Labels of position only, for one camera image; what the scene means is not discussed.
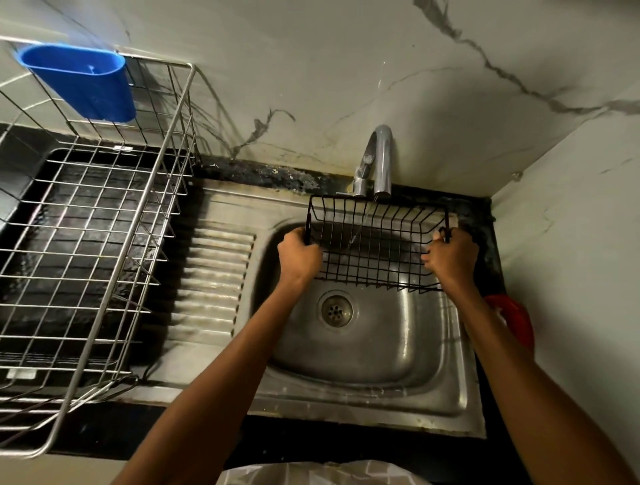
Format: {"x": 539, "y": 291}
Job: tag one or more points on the stainless steel sink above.
{"x": 210, "y": 280}

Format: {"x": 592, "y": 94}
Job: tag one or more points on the person's left forearm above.
{"x": 200, "y": 394}

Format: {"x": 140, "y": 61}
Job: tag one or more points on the person's left hand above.
{"x": 300, "y": 260}

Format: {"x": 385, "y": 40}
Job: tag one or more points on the person's patterned clothing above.
{"x": 320, "y": 473}

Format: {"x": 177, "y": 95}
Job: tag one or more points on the red and green bowl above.
{"x": 517, "y": 320}

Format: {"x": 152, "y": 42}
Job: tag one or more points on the person's right forearm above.
{"x": 535, "y": 389}

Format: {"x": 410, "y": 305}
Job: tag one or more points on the blue plastic cutlery holder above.
{"x": 85, "y": 85}

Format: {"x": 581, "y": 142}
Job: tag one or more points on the person's right hand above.
{"x": 452, "y": 262}

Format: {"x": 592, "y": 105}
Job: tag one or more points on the black wire basket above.
{"x": 380, "y": 235}

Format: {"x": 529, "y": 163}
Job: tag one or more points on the chrome sink faucet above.
{"x": 382, "y": 160}

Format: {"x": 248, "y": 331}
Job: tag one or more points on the round sink drain strainer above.
{"x": 336, "y": 311}

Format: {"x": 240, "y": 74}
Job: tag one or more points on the dark steel drip tray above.
{"x": 80, "y": 250}

